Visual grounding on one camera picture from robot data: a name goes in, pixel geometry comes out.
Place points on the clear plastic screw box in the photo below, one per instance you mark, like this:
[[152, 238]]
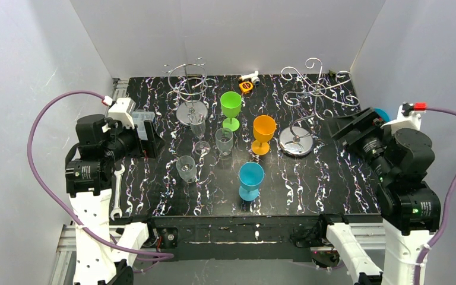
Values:
[[143, 118]]

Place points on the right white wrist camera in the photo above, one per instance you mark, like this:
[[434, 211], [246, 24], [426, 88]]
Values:
[[409, 116]]

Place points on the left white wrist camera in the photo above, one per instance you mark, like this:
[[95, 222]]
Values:
[[122, 111]]

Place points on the yellow tape measure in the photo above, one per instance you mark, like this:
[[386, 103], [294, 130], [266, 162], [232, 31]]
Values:
[[246, 87]]

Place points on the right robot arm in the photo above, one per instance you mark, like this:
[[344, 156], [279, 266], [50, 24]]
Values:
[[400, 155]]

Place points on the silver open-end wrench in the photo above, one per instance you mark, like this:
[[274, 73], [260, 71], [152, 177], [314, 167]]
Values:
[[117, 212]]

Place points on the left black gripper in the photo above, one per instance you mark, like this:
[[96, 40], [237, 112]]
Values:
[[149, 133]]

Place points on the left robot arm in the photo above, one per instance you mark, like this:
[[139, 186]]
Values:
[[89, 170]]

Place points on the clear stemless glass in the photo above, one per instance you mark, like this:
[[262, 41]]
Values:
[[224, 141], [187, 168]]

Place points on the blue plastic wine glass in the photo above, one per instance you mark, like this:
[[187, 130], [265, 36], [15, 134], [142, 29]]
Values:
[[383, 114], [251, 176]]

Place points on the clear stemless glass centre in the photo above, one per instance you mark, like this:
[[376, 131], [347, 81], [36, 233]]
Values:
[[224, 141]]

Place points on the clear stemless glass front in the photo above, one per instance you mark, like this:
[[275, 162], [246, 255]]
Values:
[[187, 168]]

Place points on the tall clear champagne flute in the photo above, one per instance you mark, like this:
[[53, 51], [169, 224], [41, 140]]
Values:
[[198, 127]]

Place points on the orange plastic wine glass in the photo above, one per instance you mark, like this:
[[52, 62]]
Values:
[[264, 128]]

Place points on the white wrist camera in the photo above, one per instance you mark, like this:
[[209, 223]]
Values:
[[409, 116], [122, 111]]

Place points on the green plastic wine glass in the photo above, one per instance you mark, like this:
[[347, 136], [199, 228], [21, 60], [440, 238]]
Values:
[[231, 104]]

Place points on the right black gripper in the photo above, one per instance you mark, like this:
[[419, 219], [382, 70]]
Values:
[[354, 126]]

